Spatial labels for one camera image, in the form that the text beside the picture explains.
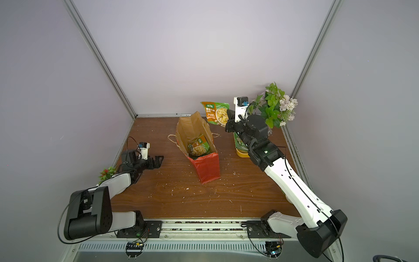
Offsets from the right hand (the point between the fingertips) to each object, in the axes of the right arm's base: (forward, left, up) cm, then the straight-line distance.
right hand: (232, 105), depth 64 cm
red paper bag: (-14, +11, -27) cm, 32 cm away
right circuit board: (-44, -19, -46) cm, 66 cm away
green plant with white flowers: (+15, -23, -13) cm, 31 cm away
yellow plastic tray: (+1, -8, -39) cm, 40 cm away
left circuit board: (-46, +44, -46) cm, 79 cm away
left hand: (-3, +42, -36) cm, 55 cm away
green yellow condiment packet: (+6, +18, -40) cm, 44 cm away
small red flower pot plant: (-19, +59, -27) cm, 67 cm away
